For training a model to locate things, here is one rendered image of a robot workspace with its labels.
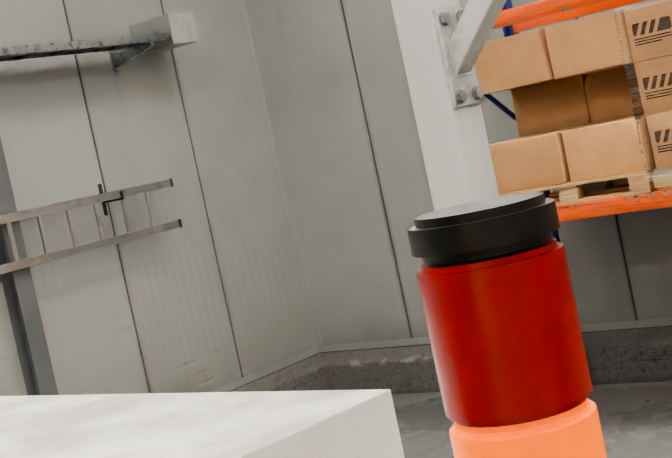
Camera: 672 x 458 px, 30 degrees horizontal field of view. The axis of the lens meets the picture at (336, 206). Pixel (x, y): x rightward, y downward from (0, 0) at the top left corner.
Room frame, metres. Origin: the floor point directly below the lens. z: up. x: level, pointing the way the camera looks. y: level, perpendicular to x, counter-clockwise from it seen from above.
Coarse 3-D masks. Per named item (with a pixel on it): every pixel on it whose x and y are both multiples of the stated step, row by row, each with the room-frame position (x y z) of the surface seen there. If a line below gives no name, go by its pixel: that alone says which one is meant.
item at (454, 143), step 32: (416, 0) 2.96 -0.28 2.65; (448, 0) 2.98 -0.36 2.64; (416, 32) 2.97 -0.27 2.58; (416, 64) 2.99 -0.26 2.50; (416, 96) 3.00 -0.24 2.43; (448, 96) 2.94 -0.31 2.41; (448, 128) 2.95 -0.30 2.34; (480, 128) 3.00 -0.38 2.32; (448, 160) 2.96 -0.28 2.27; (480, 160) 2.98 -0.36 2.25; (448, 192) 2.97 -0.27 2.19; (480, 192) 2.96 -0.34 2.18
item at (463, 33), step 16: (480, 0) 2.87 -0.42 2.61; (496, 0) 2.86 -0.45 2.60; (448, 16) 2.94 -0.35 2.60; (464, 16) 2.91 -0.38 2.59; (480, 16) 2.88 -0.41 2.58; (496, 16) 2.90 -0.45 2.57; (448, 32) 2.95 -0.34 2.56; (464, 32) 2.91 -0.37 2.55; (480, 32) 2.90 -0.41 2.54; (448, 48) 2.94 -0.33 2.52; (464, 48) 2.92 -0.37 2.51; (480, 48) 2.95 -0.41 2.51; (448, 64) 2.94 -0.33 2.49; (464, 64) 2.94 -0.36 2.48; (448, 80) 2.94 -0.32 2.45; (464, 80) 2.97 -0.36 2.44; (464, 96) 2.94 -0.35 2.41; (480, 96) 2.98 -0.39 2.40
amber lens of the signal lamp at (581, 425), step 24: (576, 408) 0.41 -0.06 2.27; (456, 432) 0.41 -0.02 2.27; (480, 432) 0.40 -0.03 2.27; (504, 432) 0.40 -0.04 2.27; (528, 432) 0.39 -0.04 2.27; (552, 432) 0.39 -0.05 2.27; (576, 432) 0.40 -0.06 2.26; (600, 432) 0.41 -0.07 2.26; (456, 456) 0.41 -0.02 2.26; (480, 456) 0.40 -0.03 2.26; (504, 456) 0.39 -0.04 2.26; (528, 456) 0.39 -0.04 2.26; (552, 456) 0.39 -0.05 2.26; (576, 456) 0.39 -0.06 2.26; (600, 456) 0.40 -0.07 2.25
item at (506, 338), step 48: (432, 288) 0.40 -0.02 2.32; (480, 288) 0.39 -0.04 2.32; (528, 288) 0.39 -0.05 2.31; (432, 336) 0.41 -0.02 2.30; (480, 336) 0.39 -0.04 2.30; (528, 336) 0.39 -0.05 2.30; (576, 336) 0.40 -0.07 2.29; (480, 384) 0.40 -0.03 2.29; (528, 384) 0.39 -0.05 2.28; (576, 384) 0.40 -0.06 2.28
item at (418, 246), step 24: (432, 216) 0.41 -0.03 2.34; (456, 216) 0.40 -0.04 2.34; (480, 216) 0.39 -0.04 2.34; (504, 216) 0.39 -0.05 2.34; (528, 216) 0.39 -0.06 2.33; (552, 216) 0.40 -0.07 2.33; (432, 240) 0.40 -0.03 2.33; (456, 240) 0.39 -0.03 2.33; (480, 240) 0.39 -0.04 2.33; (504, 240) 0.39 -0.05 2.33; (528, 240) 0.40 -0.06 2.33; (432, 264) 0.41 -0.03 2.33
